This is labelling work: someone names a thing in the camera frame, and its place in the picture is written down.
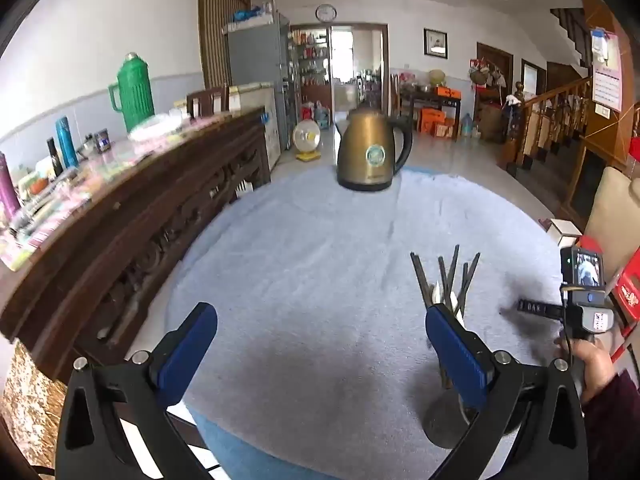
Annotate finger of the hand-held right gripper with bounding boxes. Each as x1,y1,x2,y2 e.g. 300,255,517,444
517,299,564,318

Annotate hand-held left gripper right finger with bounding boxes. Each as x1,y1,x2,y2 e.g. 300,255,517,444
425,304,588,480

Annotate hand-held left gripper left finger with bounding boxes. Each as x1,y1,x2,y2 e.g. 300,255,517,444
56,302,219,480

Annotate metal utensil holder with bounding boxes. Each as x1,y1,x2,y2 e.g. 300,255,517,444
422,360,506,451

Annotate person's right forearm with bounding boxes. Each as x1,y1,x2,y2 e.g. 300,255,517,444
581,370,640,480

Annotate person's right hand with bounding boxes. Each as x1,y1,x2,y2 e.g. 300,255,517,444
554,337,617,405

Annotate red box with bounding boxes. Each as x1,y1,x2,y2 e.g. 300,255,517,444
612,260,640,322

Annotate small white box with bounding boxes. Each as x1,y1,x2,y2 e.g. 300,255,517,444
545,217,584,249

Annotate beige chair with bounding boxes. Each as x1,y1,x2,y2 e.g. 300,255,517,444
581,165,640,281

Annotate carved wooden sideboard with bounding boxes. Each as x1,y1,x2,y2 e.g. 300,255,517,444
0,107,273,386

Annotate grey tablecloth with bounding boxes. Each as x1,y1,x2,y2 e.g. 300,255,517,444
165,165,571,480

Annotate wooden stair railing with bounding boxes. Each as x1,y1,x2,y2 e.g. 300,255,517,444
500,76,594,196

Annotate orange boxes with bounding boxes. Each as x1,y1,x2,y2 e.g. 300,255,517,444
419,107,457,140

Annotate brass electric kettle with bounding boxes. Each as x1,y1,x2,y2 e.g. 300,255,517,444
334,106,414,192

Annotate black bottle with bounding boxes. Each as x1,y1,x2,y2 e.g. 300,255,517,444
46,137,64,177

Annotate wooden door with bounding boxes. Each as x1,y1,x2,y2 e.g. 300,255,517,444
476,42,514,107

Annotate dark wooden side table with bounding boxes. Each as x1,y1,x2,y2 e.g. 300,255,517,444
397,87,463,122

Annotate blue bottle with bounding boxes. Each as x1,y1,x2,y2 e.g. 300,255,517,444
55,116,80,168

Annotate purple bottle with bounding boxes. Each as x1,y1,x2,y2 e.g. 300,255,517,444
0,152,22,223

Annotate round fan heater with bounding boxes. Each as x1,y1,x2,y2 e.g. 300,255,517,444
291,120,322,162

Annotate white chest freezer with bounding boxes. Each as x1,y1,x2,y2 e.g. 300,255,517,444
228,82,282,171

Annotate wooden chair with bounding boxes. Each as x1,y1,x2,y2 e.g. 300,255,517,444
186,86,230,117

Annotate green thermos flask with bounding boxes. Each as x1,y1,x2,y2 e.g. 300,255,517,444
108,52,156,133

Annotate framed picture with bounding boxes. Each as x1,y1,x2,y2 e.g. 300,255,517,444
423,28,449,58

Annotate grey refrigerator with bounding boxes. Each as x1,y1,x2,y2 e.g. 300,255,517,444
226,12,292,153

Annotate glass display shelf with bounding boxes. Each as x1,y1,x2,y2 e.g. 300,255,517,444
290,27,332,111

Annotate brown striped curtain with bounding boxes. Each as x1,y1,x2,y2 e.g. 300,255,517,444
198,0,251,89

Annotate wall calendar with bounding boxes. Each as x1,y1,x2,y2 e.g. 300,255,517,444
590,27,624,114

